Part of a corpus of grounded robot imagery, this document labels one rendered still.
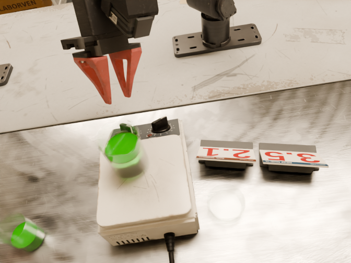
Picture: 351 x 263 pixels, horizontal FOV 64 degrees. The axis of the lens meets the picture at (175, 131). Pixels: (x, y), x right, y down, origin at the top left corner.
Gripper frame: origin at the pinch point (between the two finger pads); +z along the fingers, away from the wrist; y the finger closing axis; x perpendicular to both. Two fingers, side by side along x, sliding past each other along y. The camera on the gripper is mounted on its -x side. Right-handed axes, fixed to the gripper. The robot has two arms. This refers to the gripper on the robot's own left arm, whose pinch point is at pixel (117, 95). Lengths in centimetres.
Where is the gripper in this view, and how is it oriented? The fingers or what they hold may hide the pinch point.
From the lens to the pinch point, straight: 44.0
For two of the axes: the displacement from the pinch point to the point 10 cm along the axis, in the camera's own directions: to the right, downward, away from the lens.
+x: -6.7, -2.0, 7.1
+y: 7.3, -3.6, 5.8
